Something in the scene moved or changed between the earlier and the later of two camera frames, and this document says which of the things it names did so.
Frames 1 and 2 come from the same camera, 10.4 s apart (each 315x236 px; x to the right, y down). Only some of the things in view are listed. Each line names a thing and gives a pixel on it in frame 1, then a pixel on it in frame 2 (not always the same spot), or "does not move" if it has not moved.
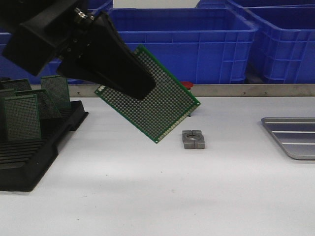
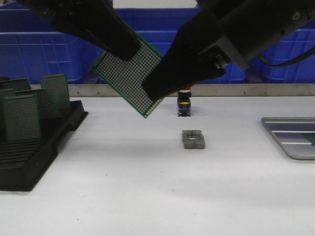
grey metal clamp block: (193, 139) does not move
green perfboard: (58, 87) does not move
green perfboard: (169, 104) -> (310, 136)
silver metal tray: (296, 134) does not move
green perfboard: (46, 107) does not move
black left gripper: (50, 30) -> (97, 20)
